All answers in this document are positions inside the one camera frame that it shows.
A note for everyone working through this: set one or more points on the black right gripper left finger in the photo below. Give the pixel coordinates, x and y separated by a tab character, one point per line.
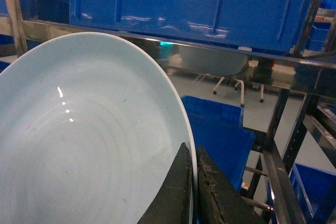
173	200

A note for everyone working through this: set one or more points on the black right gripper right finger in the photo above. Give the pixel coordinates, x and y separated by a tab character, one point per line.
218	200

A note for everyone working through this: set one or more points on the large blue crate above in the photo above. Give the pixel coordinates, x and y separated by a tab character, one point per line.
273	25

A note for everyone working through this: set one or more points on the blue crate holding plate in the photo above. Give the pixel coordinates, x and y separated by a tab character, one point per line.
218	127

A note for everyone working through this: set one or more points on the white metal stool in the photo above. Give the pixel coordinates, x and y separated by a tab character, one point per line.
240	85

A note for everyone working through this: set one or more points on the lower right blue bin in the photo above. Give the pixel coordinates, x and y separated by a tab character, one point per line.
315	191

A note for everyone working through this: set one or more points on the stainless steel shelf rack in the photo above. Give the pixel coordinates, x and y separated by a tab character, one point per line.
301	83

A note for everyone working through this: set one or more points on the light blue round plate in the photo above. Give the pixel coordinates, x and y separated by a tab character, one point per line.
90	126

